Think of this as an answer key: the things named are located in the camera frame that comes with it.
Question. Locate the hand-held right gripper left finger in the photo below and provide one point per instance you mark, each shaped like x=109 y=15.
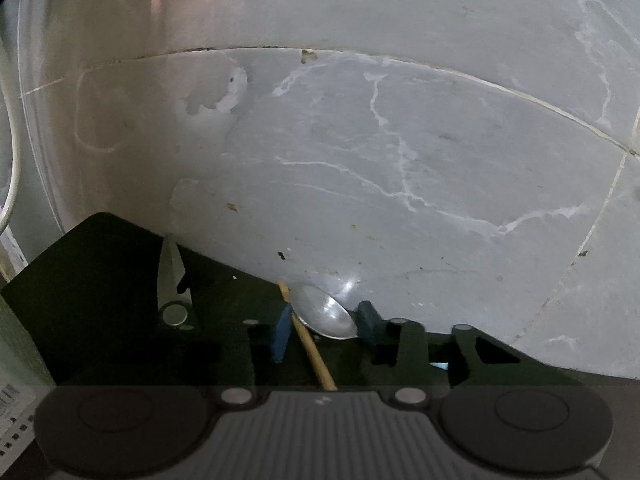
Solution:
x=281 y=340

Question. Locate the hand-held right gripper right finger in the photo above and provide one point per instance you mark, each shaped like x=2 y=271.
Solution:
x=367 y=322

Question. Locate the large metal spoon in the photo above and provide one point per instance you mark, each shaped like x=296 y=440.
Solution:
x=325 y=315

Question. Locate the white perforated plastic basket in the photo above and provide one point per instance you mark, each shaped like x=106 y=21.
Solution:
x=20 y=350

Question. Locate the wooden chopstick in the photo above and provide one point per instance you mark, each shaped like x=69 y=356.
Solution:
x=312 y=347

